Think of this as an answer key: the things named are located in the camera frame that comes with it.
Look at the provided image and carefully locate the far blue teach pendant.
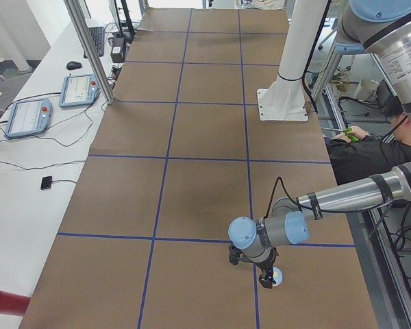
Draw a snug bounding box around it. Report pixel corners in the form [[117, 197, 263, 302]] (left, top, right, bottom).
[[58, 74, 100, 108]]

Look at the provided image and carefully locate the blue service bell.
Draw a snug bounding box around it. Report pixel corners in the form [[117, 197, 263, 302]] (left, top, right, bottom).
[[273, 267, 284, 287]]

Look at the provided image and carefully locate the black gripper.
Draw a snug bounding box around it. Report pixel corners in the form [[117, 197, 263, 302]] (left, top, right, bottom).
[[255, 249, 278, 289]]

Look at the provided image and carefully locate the blue teach pendant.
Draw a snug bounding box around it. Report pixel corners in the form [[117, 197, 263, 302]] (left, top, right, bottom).
[[4, 98, 52, 139], [58, 74, 100, 108]]

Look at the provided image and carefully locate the black computer mouse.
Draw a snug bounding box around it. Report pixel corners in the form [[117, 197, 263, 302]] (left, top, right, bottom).
[[66, 61, 82, 71]]

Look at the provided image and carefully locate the small black square puck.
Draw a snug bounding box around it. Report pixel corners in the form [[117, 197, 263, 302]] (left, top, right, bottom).
[[40, 175, 53, 191]]

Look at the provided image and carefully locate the near blue teach pendant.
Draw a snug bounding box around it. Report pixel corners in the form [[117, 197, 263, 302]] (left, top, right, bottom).
[[4, 98, 52, 139]]

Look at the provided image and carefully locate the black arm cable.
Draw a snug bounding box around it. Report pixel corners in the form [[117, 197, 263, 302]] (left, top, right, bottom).
[[265, 176, 391, 220]]

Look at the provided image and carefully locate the aluminium frame post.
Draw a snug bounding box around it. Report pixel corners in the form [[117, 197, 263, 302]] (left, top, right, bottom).
[[64, 0, 114, 105]]

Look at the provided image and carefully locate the seated person in black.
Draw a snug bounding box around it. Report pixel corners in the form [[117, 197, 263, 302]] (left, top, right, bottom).
[[324, 97, 411, 185]]

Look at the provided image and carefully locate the black keyboard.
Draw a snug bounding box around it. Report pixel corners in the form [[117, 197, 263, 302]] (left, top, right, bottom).
[[88, 26, 105, 57]]

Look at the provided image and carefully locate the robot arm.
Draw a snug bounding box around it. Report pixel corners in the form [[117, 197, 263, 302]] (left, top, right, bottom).
[[228, 1, 411, 288]]

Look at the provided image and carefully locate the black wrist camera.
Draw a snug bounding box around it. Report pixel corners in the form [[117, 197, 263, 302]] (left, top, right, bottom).
[[229, 244, 243, 266]]

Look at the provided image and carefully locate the black power adapter box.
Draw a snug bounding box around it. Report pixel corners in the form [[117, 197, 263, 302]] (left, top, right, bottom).
[[110, 38, 126, 63]]

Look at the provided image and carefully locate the green handled screwdriver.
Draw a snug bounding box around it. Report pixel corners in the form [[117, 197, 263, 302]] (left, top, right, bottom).
[[341, 128, 360, 143]]

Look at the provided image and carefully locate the white camera pillar with base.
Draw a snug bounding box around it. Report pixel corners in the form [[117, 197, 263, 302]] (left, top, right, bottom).
[[257, 0, 329, 122]]

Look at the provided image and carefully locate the red cylinder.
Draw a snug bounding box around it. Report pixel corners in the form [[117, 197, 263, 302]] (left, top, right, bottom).
[[0, 290, 31, 316]]

